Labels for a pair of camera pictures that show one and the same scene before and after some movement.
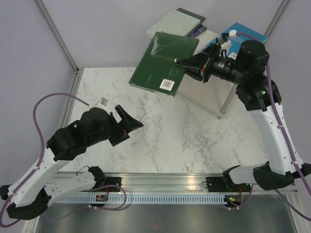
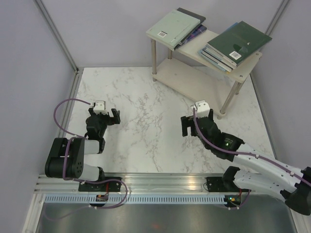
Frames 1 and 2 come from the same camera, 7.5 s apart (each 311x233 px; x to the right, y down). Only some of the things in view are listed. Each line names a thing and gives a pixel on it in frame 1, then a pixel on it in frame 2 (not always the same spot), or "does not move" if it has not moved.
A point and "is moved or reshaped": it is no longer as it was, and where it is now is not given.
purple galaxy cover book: (201, 29) does not move
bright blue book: (244, 34) is moved or reshaped
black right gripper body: (215, 51) → (187, 122)
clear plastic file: (176, 22) does not move
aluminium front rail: (164, 183) does not move
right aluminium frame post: (282, 7) does not move
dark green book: (157, 70) → (239, 41)
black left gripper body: (112, 127) → (105, 119)
